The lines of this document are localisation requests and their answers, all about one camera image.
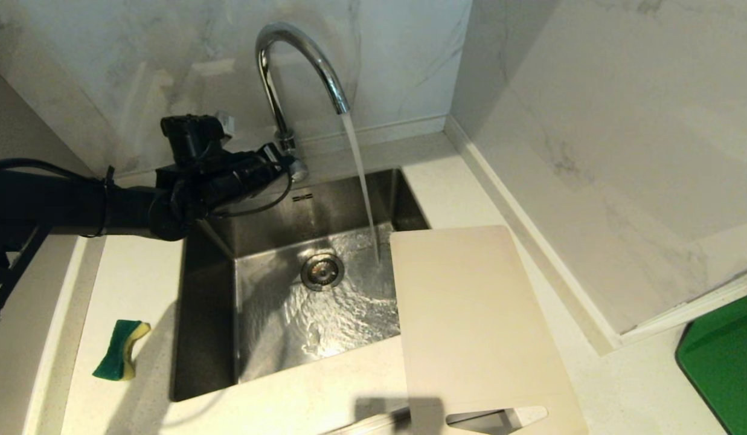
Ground black cable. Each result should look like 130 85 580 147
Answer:
208 164 294 219
0 158 108 185

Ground green plastic board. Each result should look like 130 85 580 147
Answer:
675 291 747 435

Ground round metal drain strainer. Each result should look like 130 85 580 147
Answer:
300 253 345 292

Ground chrome gooseneck faucet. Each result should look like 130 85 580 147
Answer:
255 23 351 184

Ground green and yellow sponge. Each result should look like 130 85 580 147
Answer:
92 319 152 381

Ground beige plastic cutting board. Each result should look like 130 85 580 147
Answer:
389 225 591 435

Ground stainless steel sink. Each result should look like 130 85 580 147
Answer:
171 168 432 403

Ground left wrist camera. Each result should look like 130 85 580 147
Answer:
161 112 236 170

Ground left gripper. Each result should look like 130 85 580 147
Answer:
205 143 291 212

